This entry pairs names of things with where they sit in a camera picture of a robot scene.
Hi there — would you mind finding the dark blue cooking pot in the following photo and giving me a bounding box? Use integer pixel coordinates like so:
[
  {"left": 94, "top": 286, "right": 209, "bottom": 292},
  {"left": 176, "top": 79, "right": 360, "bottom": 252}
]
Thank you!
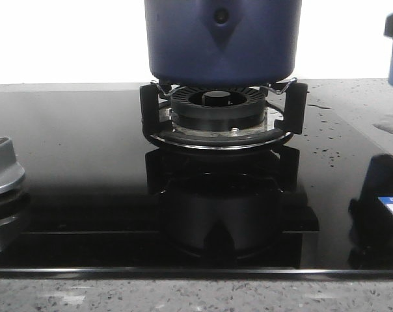
[{"left": 144, "top": 1, "right": 302, "bottom": 87}]

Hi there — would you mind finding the black pot support grate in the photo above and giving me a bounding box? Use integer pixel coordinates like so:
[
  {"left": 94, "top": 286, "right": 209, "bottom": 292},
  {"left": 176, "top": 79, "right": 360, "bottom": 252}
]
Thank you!
[{"left": 139, "top": 79, "right": 308, "bottom": 151}]

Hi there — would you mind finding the black gas burner head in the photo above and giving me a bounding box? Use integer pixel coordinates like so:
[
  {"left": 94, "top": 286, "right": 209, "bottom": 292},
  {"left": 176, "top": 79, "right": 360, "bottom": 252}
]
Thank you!
[{"left": 170, "top": 87, "right": 266, "bottom": 131}]

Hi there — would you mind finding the black glass cooktop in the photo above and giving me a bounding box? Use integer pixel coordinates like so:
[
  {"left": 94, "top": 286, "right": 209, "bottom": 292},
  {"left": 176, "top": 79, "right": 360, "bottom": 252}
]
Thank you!
[{"left": 0, "top": 88, "right": 393, "bottom": 280}]

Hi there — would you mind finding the silver stove control knob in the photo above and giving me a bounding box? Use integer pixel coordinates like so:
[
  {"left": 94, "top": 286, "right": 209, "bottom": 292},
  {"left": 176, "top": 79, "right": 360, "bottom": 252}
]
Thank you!
[{"left": 0, "top": 137, "right": 25, "bottom": 194}]

